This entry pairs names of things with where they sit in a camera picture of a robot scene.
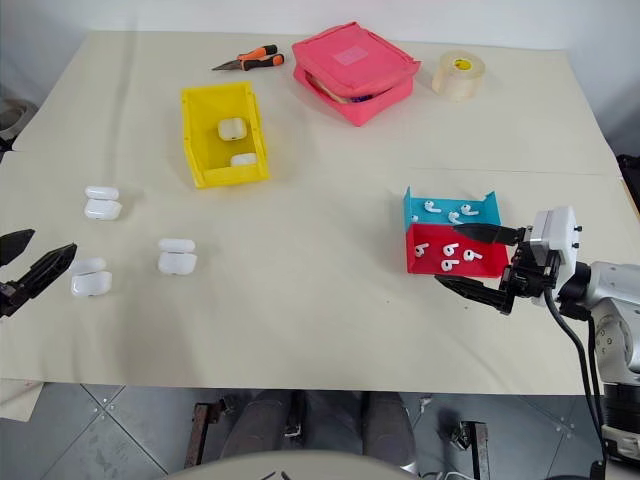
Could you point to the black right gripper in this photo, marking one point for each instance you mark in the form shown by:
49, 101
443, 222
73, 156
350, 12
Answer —
530, 275

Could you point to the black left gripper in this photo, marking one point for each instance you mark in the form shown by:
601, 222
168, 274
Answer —
7, 299

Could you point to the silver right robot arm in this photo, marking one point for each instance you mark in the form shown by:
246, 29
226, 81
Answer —
616, 281

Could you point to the yellow plastic bin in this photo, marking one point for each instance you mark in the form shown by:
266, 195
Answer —
210, 150

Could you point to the blue plastic tray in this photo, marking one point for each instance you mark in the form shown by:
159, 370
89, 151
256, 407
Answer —
492, 210

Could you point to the red plastic tray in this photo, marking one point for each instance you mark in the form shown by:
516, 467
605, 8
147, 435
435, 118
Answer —
432, 235

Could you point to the grey round object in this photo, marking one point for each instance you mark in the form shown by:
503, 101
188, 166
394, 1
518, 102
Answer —
12, 117

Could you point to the dark object beside table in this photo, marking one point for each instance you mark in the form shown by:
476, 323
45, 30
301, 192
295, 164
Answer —
631, 185

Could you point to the beige tape roll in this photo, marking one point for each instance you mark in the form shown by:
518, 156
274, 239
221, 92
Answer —
457, 77

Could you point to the rusty metal table leg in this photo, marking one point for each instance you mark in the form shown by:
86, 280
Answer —
202, 435
479, 450

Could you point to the pink fabric pouch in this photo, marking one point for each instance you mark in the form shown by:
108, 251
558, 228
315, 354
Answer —
350, 60

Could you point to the orange black pliers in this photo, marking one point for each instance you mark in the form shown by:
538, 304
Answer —
255, 57

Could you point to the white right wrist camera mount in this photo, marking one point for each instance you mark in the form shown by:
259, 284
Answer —
556, 226

